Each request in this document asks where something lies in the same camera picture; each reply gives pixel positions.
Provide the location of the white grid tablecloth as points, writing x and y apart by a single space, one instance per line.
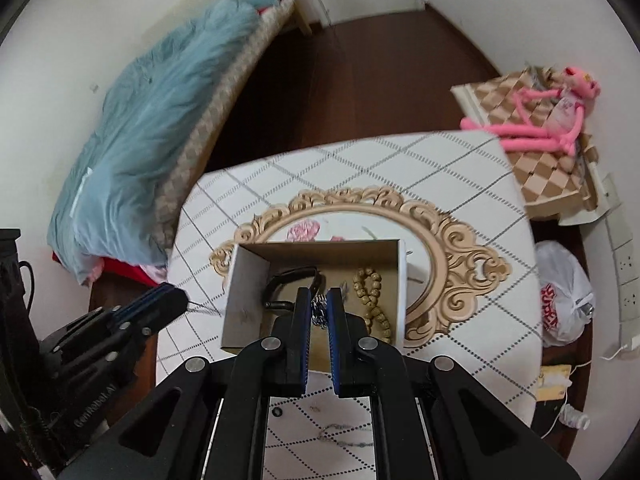
350 165

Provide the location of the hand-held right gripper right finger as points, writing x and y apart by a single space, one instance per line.
334 340

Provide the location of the white plastic bag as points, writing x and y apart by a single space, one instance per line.
562 285

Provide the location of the pink plush toy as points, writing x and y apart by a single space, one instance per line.
530 135

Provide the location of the white wall socket strip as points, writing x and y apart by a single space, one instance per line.
625 270

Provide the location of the light blue blanket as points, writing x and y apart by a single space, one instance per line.
150 125

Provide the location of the ornate gold framed mirror tray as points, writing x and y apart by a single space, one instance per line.
450 270

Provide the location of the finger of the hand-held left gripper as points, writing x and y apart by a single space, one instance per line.
165 305
142 297

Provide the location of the beige patterned mattress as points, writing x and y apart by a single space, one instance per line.
225 95

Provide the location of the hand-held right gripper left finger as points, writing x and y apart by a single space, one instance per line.
300 340

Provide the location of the red cloth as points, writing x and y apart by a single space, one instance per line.
125 272

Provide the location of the wooden bed frame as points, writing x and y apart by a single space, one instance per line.
302 20

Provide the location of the cardboard box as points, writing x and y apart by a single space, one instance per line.
250 300

